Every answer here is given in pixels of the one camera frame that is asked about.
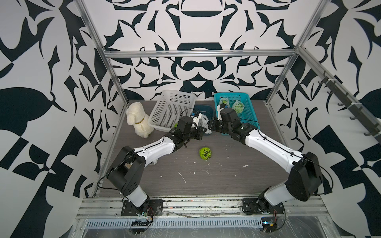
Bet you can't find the white foam net sleeve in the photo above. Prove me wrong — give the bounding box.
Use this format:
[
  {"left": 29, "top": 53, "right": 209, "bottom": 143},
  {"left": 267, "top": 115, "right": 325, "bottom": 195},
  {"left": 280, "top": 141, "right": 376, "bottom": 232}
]
[{"left": 219, "top": 97, "right": 230, "bottom": 108}]

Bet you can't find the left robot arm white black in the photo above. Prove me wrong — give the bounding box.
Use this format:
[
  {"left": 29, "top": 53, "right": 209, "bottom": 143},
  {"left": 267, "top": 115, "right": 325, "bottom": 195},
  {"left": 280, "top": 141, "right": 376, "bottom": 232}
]
[{"left": 105, "top": 113, "right": 206, "bottom": 213}]

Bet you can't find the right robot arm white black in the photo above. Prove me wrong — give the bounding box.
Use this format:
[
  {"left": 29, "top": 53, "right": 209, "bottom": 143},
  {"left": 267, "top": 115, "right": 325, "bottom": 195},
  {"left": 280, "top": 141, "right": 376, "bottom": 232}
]
[{"left": 208, "top": 119, "right": 323, "bottom": 206}]

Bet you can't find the teal perforated plastic basket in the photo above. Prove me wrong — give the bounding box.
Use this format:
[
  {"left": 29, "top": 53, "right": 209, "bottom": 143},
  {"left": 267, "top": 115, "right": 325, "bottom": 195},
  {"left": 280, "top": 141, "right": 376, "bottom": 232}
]
[{"left": 214, "top": 92, "right": 260, "bottom": 129}]

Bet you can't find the dark blue plastic tub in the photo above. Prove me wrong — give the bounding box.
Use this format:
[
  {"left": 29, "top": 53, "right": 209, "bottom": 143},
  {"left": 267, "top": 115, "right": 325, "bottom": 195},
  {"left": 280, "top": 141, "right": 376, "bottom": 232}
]
[{"left": 191, "top": 105, "right": 214, "bottom": 121}]

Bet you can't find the white perforated plastic basket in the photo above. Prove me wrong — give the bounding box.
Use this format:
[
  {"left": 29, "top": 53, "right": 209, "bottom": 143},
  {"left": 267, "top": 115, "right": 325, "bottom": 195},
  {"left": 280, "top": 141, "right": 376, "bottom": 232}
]
[{"left": 148, "top": 90, "right": 196, "bottom": 132}]

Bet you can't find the patterned small pouch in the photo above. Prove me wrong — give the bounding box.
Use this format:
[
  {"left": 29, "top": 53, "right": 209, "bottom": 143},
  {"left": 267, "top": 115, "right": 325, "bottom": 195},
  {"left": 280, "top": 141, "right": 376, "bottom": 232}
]
[{"left": 150, "top": 159, "right": 158, "bottom": 165}]

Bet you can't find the white plush dog toy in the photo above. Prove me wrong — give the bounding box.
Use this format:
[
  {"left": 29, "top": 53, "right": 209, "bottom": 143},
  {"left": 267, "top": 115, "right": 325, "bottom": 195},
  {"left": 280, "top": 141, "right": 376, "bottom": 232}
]
[{"left": 126, "top": 102, "right": 154, "bottom": 138}]

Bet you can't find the right green circuit board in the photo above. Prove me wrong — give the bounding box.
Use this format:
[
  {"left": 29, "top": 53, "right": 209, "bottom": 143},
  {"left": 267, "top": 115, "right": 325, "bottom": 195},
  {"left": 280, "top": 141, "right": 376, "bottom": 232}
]
[{"left": 261, "top": 217, "right": 277, "bottom": 234}]

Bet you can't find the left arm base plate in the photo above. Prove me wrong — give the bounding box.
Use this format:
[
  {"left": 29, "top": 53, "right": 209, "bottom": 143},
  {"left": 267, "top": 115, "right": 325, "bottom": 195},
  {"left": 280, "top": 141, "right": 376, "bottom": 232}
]
[{"left": 121, "top": 198, "right": 164, "bottom": 216}]

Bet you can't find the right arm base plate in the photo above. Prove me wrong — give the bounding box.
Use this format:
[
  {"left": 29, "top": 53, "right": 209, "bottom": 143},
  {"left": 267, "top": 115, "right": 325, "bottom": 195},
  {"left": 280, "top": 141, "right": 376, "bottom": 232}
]
[{"left": 242, "top": 198, "right": 285, "bottom": 215}]

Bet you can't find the black wall hook rail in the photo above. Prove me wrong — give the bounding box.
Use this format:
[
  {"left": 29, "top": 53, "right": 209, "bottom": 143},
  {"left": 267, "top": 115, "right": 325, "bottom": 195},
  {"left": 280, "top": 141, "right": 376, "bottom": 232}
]
[{"left": 319, "top": 71, "right": 381, "bottom": 143}]

